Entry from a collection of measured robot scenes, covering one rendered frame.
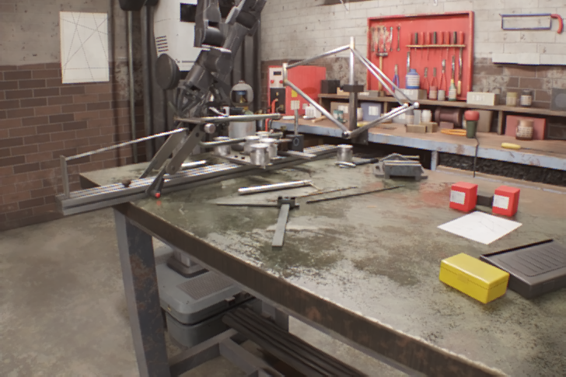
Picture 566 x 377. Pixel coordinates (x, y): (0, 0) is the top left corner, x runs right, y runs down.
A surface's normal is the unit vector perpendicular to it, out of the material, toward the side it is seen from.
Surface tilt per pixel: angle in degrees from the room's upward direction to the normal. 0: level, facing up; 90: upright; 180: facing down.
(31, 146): 90
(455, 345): 0
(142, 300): 90
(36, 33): 90
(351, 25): 90
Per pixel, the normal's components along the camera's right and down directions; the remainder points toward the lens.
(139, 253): 0.71, 0.15
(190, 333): 0.20, 0.21
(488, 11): -0.71, 0.15
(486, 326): 0.00, -0.98
